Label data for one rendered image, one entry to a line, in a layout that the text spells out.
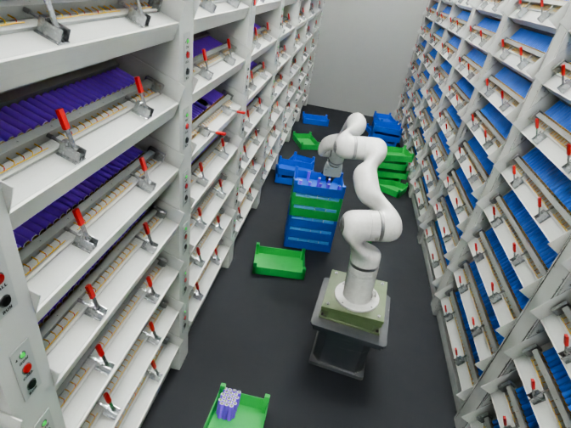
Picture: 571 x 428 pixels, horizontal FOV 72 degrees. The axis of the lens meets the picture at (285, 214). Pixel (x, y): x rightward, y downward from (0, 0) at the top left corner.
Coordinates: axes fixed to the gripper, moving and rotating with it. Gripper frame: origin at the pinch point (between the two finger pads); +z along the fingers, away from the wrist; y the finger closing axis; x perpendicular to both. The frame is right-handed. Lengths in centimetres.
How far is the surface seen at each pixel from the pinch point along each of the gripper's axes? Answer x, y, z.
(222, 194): -45, -56, -32
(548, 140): -40, 64, -88
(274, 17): 62, -45, -58
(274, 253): -37, -27, 33
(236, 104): -15, -54, -60
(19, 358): -138, -70, -112
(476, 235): -47, 66, -31
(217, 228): -53, -57, -15
